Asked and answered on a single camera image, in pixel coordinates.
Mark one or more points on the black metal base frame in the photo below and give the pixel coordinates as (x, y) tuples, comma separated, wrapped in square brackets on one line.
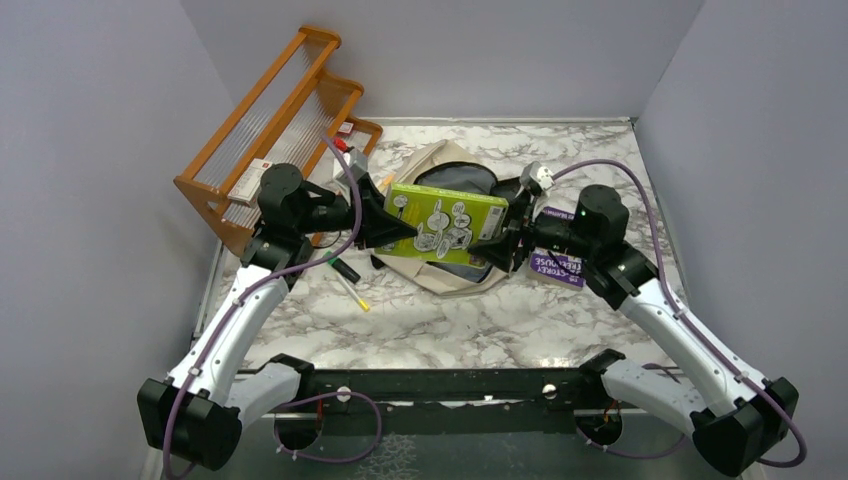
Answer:
[(300, 398)]

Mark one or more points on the green cartoon book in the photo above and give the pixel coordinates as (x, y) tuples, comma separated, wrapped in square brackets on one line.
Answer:
[(445, 223)]

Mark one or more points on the purple treehouse book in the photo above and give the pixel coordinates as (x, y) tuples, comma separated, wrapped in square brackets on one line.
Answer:
[(556, 269)]

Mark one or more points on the white yellow marker pen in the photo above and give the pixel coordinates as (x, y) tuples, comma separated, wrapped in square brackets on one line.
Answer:
[(351, 292)]

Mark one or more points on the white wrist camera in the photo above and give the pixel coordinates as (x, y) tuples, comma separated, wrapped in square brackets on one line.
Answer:
[(355, 159), (536, 179)]

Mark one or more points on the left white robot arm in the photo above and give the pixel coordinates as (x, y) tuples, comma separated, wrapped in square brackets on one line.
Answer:
[(199, 411)]

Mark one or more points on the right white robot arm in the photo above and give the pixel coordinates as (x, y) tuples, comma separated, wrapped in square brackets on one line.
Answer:
[(731, 411)]

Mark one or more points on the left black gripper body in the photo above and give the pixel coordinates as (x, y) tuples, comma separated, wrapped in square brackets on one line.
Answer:
[(328, 214)]

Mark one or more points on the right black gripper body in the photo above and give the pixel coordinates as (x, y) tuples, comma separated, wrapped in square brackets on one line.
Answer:
[(547, 232)]

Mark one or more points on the green black highlighter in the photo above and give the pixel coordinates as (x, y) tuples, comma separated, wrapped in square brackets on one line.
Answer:
[(342, 268)]

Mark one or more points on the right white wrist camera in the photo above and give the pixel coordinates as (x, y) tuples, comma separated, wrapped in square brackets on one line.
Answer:
[(536, 179)]

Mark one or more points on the beige canvas backpack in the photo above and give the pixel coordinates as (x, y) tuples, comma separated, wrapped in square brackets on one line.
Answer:
[(446, 164)]

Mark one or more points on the white red small box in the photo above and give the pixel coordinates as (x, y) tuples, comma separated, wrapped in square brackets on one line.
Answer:
[(248, 185)]

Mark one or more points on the orange yellow highlighter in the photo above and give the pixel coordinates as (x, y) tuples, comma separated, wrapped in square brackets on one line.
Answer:
[(386, 182)]

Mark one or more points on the orange wooden shelf rack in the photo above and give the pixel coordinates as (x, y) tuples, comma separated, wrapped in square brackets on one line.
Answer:
[(282, 120)]

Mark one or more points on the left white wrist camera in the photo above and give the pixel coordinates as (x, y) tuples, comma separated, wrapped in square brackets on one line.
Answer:
[(355, 159)]

